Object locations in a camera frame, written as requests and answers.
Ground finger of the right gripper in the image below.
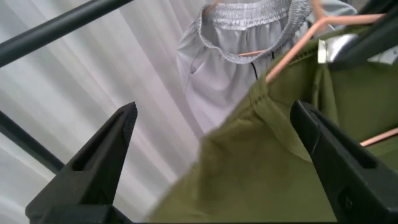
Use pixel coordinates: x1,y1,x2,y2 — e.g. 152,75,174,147
328,12,398,71
357,0,398,15

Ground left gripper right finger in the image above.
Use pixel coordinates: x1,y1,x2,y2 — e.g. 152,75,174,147
289,99,398,224

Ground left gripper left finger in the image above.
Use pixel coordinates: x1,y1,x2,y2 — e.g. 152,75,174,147
25,101,139,224

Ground pink clothes hanger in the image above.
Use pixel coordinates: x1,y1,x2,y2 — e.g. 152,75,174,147
203,0,268,58
266,0,398,147

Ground green garment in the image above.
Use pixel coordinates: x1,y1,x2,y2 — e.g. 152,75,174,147
146,26,398,223

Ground pale grey shorts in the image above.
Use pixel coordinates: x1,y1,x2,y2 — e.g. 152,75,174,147
176,0,358,135

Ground black clothes rack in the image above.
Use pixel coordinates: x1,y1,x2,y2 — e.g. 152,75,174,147
0,0,134,175

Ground white curtain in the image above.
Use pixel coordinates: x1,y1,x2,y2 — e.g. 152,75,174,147
0,0,208,223

